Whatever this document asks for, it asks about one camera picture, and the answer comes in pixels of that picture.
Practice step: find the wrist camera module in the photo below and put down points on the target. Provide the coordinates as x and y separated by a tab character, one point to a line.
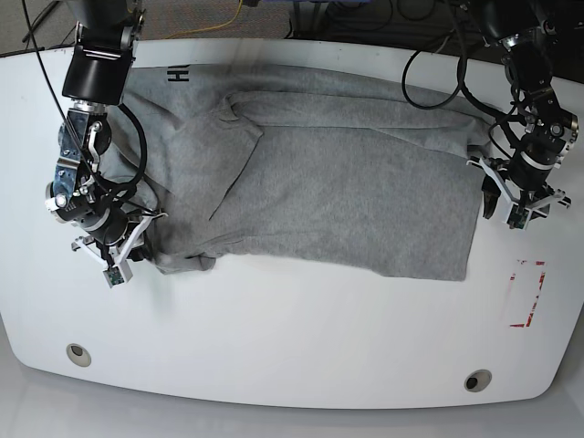
118	274
518	217

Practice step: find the grey t-shirt with black lettering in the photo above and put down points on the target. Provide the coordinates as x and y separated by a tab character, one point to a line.
306	163

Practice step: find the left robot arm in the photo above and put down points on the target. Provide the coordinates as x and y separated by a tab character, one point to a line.
539	131

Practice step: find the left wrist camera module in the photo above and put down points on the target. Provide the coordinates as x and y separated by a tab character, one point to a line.
518	217

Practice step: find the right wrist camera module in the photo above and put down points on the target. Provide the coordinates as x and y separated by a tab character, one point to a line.
118	274

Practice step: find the table cable grommet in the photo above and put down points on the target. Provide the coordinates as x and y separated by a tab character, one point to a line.
78	355
478	380

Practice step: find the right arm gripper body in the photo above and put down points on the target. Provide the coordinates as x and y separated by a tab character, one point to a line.
110	241

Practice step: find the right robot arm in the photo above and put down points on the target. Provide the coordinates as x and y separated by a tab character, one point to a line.
103	55

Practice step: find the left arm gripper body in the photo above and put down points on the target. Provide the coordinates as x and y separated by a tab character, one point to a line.
538	201

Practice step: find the red tape rectangle marking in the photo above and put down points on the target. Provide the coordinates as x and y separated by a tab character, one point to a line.
525	286

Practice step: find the right table cable grommet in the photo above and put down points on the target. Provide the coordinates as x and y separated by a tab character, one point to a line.
478	380

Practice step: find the left table cable grommet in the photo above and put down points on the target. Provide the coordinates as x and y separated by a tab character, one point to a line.
78	355

